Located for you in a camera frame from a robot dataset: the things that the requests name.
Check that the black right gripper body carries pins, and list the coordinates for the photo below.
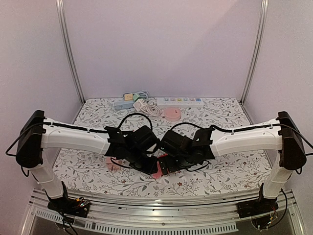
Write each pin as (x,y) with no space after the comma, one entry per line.
(168,166)

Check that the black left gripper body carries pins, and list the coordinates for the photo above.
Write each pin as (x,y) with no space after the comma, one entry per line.
(136,161)

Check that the pink plug adapter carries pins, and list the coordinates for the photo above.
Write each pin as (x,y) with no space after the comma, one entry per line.
(157,175)

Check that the light pink cube socket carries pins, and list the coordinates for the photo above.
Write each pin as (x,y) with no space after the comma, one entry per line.
(116,166)

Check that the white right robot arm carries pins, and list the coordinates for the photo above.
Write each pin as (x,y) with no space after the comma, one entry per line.
(280,134)

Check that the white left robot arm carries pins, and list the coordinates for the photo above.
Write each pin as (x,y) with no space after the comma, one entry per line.
(39,133)

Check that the white plug block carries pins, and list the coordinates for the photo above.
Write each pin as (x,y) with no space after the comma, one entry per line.
(139,104)

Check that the green beige socket adapter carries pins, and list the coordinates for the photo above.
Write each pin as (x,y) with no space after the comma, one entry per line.
(143,94)

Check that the yellow cube socket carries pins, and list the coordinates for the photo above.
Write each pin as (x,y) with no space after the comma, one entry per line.
(128,96)

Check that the blue power strip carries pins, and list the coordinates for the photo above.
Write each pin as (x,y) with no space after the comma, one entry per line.
(120,105)

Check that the white colourful power strip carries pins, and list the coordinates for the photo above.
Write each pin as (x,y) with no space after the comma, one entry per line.
(179,102)

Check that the floral table cloth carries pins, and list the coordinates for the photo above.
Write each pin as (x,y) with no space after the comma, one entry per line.
(85,171)

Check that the pink round cable reel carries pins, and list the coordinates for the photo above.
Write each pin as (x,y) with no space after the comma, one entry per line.
(172,114)

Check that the aluminium front rail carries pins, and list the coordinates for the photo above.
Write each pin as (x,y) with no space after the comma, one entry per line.
(198,215)

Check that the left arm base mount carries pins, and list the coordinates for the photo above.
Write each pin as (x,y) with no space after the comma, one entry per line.
(65,205)

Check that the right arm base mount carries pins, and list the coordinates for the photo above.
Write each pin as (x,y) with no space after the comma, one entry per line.
(256,206)

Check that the left aluminium corner post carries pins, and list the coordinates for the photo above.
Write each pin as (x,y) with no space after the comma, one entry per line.
(68,50)

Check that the aluminium corner post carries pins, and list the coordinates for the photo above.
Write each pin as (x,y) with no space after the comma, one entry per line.
(256,50)
(68,50)

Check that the right aluminium corner post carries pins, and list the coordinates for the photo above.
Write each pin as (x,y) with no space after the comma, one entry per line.
(256,50)

